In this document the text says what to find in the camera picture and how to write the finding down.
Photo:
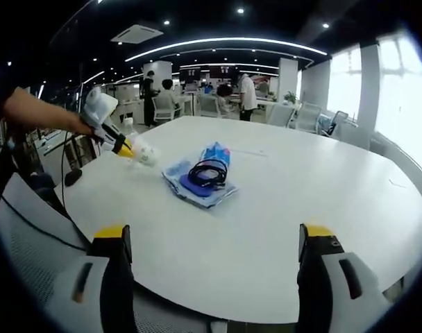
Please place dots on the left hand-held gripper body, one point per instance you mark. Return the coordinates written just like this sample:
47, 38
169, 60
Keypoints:
98, 104

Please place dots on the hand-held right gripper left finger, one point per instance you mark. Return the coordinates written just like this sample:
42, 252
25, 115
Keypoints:
115, 277

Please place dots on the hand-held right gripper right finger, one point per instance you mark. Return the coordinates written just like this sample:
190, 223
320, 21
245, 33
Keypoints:
313, 277

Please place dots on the clear plastic bottle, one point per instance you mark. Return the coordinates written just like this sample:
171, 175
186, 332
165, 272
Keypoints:
128, 124

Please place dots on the white paper cup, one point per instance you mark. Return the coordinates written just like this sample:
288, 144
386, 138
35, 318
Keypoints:
146, 152

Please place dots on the blue cloth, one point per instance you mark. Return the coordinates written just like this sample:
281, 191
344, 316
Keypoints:
193, 189

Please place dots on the blue tissue packet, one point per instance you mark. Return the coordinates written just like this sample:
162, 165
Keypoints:
216, 152

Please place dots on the clear plastic ruler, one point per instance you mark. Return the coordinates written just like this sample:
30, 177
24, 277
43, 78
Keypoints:
249, 152

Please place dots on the person's left hand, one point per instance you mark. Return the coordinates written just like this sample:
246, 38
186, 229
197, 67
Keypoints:
80, 126

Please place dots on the white office chair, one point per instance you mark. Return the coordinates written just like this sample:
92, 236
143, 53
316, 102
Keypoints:
164, 107
308, 116

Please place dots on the white table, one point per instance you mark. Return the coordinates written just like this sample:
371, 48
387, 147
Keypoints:
301, 208

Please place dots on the ceiling air vent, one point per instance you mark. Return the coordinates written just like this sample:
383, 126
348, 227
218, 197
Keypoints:
136, 33

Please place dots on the grey mesh office chair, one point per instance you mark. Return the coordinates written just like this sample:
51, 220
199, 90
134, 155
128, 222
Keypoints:
27, 243

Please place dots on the curved ceiling light strip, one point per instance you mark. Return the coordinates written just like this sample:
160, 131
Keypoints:
225, 40

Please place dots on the green potted plant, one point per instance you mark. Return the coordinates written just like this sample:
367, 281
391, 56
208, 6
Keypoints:
291, 98

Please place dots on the dark wall screen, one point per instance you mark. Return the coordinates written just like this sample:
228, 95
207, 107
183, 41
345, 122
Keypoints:
194, 73
224, 71

